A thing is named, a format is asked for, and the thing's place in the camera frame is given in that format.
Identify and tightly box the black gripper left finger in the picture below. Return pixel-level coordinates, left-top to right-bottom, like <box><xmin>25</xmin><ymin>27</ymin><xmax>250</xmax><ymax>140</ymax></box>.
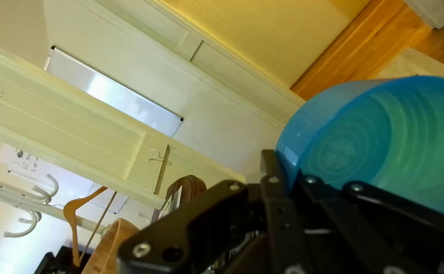
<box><xmin>118</xmin><ymin>149</ymin><xmax>311</xmax><ymax>274</ymax></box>

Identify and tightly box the flat picture frame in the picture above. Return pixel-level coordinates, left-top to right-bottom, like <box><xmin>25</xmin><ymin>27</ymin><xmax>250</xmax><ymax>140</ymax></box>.
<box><xmin>153</xmin><ymin>184</ymin><xmax>184</xmax><ymax>222</ymax></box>

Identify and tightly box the wooden clothes hanger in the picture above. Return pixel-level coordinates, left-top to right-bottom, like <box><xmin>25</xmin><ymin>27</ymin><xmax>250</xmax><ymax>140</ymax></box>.
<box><xmin>61</xmin><ymin>184</ymin><xmax>121</xmax><ymax>268</ymax></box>

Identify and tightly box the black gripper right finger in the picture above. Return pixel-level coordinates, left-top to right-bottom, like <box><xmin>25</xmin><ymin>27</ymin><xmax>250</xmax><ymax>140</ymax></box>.
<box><xmin>295</xmin><ymin>172</ymin><xmax>444</xmax><ymax>274</ymax></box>

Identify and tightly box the white coat hook rail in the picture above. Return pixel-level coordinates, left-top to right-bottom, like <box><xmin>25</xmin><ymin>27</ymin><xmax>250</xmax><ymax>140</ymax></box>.
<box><xmin>0</xmin><ymin>164</ymin><xmax>61</xmax><ymax>240</ymax></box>

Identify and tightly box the blue plastic bowl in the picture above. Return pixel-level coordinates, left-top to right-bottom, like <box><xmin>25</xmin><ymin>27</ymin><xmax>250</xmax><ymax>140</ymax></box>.
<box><xmin>274</xmin><ymin>74</ymin><xmax>444</xmax><ymax>218</ymax></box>

